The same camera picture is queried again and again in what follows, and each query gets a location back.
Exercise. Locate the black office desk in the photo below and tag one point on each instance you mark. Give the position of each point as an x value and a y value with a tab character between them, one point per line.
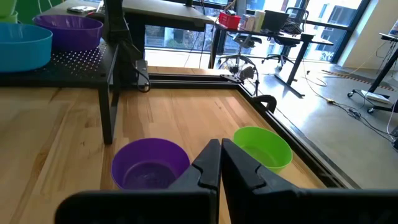
311	40

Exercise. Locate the black rolling stand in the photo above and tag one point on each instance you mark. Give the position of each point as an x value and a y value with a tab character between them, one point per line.
385	70

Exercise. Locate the black office chair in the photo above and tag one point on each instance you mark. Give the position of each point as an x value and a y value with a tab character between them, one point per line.
298	14
245	39

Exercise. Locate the black laptop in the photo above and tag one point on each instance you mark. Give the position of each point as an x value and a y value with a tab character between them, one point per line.
275	21

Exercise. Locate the black floor fan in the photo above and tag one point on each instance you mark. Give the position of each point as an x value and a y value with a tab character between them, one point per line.
237	67

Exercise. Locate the silver flat device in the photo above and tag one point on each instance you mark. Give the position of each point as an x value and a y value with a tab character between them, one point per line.
82	9

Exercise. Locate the red storage box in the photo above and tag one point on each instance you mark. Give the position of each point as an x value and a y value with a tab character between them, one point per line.
229	20

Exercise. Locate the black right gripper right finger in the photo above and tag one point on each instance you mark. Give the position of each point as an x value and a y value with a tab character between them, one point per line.
248	199

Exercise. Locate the black aluminium table frame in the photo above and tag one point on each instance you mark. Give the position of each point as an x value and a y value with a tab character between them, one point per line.
192	84

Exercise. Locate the white paper roll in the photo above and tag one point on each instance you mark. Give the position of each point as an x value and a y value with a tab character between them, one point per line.
259	20

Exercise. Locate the green plastic mini bowl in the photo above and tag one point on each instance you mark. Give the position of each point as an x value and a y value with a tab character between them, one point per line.
264	146
6	6
11	19

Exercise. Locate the purple plastic mini bowl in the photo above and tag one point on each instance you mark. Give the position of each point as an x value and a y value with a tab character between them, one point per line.
140	161
68	34

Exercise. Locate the small printed box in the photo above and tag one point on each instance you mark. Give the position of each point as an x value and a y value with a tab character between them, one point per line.
247	22

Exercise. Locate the blue plastic mini bowl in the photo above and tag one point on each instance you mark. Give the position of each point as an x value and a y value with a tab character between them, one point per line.
21	49

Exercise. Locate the grey standing desk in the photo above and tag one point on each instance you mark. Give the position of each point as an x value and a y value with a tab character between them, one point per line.
161	12

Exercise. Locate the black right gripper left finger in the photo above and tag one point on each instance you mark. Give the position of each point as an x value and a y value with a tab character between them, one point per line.
199	202

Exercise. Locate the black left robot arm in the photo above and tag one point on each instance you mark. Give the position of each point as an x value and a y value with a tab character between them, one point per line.
116	28

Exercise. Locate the black perforated metal shelf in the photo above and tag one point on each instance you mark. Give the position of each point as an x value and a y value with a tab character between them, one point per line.
77	68

